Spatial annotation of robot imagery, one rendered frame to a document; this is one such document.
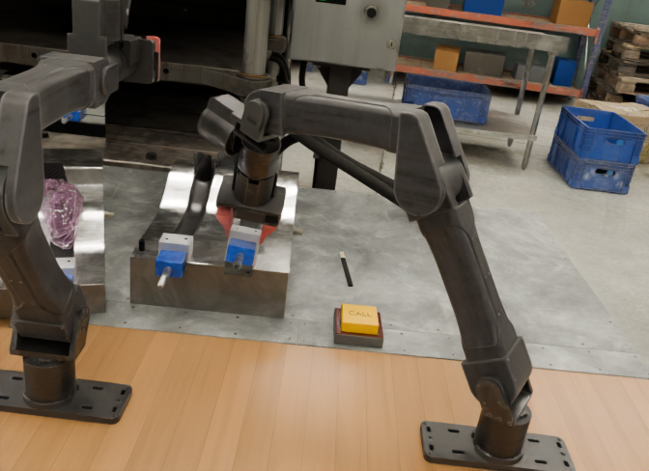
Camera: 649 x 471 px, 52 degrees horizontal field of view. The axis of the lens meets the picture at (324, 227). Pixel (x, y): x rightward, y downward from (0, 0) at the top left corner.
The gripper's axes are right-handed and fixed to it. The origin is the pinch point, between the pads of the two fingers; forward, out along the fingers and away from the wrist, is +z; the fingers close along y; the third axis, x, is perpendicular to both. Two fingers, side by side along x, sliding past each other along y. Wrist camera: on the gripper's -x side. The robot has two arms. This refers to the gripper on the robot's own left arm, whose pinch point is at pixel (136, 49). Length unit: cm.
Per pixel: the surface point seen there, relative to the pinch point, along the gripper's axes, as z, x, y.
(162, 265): -15.4, 30.4, -8.9
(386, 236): 27, 39, -48
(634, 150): 319, 80, -232
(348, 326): -16, 37, -39
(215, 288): -11.8, 35.2, -17.0
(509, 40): 340, 23, -141
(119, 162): 58, 40, 22
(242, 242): -12.6, 26.0, -21.0
